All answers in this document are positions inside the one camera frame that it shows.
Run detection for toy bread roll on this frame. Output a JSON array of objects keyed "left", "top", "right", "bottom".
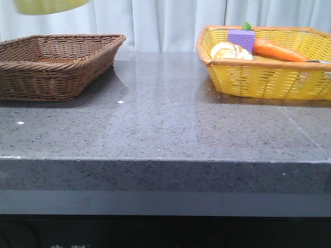
[{"left": 209, "top": 42, "right": 253, "bottom": 60}]

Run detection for dark object in basket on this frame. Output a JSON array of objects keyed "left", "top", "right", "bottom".
[{"left": 305, "top": 60, "right": 331, "bottom": 64}]

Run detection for purple sponge block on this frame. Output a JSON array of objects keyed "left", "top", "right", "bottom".
[{"left": 227, "top": 29, "right": 255, "bottom": 52}]

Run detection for yellowish clear tape roll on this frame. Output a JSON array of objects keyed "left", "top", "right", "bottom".
[{"left": 13, "top": 0, "right": 89, "bottom": 16}]

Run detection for white curtain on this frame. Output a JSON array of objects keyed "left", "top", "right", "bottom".
[{"left": 1, "top": 1, "right": 330, "bottom": 52}]

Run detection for brown wicker basket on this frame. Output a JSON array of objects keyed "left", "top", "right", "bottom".
[{"left": 1, "top": 34, "right": 126, "bottom": 102}]

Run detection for orange toy carrot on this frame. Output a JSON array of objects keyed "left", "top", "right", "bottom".
[{"left": 252, "top": 38, "right": 309, "bottom": 62}]

